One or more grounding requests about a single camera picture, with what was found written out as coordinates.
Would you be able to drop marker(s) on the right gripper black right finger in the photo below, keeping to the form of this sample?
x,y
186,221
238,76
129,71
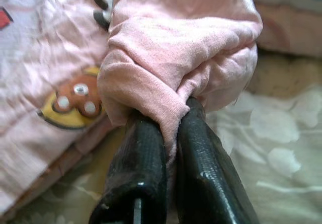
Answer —
x,y
206,178

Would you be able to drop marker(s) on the pink cartoon print blanket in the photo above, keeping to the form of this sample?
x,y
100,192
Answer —
x,y
176,45

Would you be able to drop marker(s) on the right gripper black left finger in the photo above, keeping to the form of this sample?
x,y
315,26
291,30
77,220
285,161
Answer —
x,y
135,173

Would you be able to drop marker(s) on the beige floral bed sheet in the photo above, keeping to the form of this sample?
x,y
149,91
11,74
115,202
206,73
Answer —
x,y
276,146

